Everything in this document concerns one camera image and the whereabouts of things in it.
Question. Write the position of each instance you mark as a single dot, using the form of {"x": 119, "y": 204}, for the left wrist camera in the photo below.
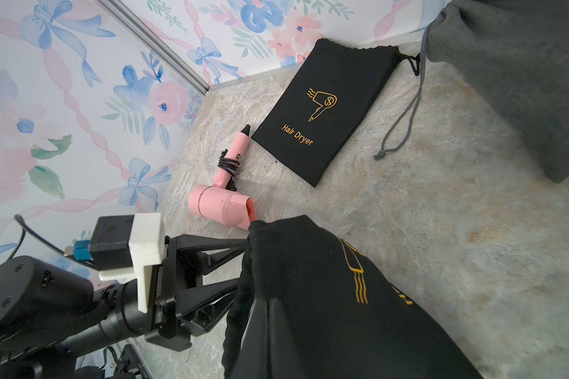
{"x": 125, "y": 248}

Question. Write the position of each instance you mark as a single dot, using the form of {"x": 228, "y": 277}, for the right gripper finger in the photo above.
{"x": 268, "y": 349}

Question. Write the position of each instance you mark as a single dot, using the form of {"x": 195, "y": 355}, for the grey drawstring pouch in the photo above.
{"x": 515, "y": 54}

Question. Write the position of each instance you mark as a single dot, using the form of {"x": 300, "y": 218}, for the pink hair dryer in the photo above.
{"x": 221, "y": 202}

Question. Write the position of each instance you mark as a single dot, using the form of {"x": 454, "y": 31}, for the black pouch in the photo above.
{"x": 324, "y": 103}
{"x": 346, "y": 318}

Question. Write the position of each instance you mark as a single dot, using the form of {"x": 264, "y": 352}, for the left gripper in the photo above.
{"x": 197, "y": 309}

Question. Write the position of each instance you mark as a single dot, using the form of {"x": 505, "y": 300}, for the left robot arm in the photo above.
{"x": 49, "y": 317}

